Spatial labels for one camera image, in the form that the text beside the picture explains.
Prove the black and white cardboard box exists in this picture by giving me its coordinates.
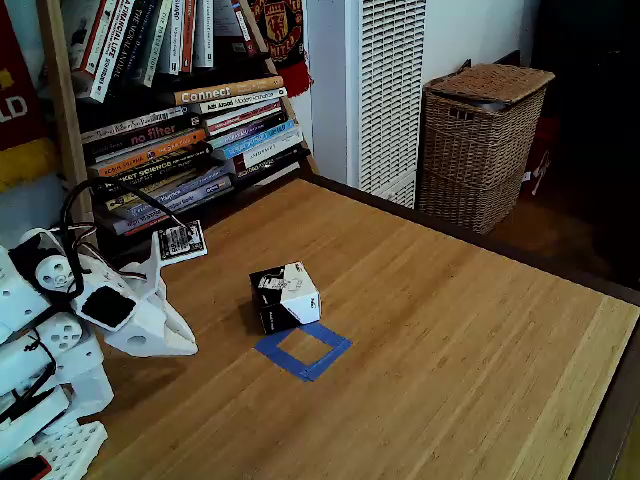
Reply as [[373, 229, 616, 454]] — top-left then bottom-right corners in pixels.
[[248, 260, 323, 336]]

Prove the blue tape square target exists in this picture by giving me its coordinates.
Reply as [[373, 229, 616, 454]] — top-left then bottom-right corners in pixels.
[[254, 322, 354, 383]]

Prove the grey book red edge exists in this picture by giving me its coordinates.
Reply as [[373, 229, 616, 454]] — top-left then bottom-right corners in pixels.
[[112, 209, 171, 237]]

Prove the yellow spine book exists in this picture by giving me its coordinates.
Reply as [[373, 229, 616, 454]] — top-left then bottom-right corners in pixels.
[[104, 182, 171, 211]]

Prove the lilac spine book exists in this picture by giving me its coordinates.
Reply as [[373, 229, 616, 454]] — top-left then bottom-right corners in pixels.
[[107, 167, 235, 221]]

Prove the black rocket science book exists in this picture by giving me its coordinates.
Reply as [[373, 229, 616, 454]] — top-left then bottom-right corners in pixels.
[[89, 142, 215, 195]]

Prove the orange spine book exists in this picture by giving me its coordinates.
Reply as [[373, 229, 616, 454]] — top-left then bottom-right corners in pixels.
[[89, 128, 208, 177]]

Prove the black no filter book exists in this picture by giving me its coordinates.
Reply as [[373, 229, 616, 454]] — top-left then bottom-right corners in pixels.
[[82, 114, 201, 159]]

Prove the black and red clamp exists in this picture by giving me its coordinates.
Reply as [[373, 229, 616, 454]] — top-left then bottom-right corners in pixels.
[[0, 454, 54, 480]]

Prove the white book script lettering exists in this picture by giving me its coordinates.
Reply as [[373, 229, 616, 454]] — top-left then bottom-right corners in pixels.
[[79, 106, 187, 145]]

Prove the dark purple book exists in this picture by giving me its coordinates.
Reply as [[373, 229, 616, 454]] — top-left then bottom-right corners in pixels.
[[207, 112, 290, 147]]

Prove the blue spine book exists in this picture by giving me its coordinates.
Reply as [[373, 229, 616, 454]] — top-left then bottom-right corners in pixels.
[[219, 119, 297, 160]]

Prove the white red striped book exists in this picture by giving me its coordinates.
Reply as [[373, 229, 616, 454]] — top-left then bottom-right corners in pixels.
[[202, 98, 284, 135]]

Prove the wooden ladder bookshelf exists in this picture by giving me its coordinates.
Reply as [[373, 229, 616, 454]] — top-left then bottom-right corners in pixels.
[[37, 0, 321, 281]]

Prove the white Modern Romance book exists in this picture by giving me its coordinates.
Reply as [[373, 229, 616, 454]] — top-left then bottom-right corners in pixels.
[[192, 87, 289, 115]]

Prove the tan Connect book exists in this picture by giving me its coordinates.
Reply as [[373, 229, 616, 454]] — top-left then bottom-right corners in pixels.
[[173, 75, 285, 106]]

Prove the red and yellow banner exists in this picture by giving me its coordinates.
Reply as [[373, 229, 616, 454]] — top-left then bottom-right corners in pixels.
[[0, 0, 59, 194]]

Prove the white red Financial Life book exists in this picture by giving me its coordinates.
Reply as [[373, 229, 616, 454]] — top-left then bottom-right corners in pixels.
[[88, 0, 132, 105]]

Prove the black Moral Animal book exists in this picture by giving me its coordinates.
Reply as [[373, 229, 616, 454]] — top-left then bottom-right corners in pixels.
[[107, 0, 154, 96]]

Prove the dark green white book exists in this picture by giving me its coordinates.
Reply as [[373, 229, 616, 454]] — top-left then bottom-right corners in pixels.
[[142, 0, 175, 89]]

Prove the grey photo cover book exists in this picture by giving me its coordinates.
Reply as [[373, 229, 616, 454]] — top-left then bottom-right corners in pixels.
[[59, 0, 109, 96]]

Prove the narrow white book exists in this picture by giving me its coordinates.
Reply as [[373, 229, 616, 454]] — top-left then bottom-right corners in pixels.
[[168, 0, 184, 76]]

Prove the narrow orange book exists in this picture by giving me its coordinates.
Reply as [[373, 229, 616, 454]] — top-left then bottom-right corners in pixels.
[[179, 0, 198, 74]]

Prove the white book dark title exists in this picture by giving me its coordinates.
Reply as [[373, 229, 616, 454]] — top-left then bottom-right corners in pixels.
[[193, 0, 216, 69]]

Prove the thin red book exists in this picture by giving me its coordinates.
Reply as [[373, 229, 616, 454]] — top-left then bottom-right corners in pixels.
[[230, 0, 260, 57]]

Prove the red football scarf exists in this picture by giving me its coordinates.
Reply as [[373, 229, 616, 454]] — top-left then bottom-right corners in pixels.
[[247, 0, 315, 99]]

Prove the brown wicker laundry hamper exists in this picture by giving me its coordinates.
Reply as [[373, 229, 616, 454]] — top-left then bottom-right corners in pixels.
[[417, 62, 557, 236]]

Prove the black camera cable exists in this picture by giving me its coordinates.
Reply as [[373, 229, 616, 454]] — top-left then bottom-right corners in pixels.
[[58, 177, 194, 301]]

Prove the white perforated base plate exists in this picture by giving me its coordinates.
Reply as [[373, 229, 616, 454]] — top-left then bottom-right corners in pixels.
[[29, 419, 110, 480]]

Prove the white louvred wall heater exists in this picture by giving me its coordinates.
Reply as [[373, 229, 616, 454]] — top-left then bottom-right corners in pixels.
[[344, 0, 429, 210]]

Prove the white cord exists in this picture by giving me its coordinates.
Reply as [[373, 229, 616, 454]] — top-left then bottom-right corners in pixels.
[[522, 149, 552, 196]]

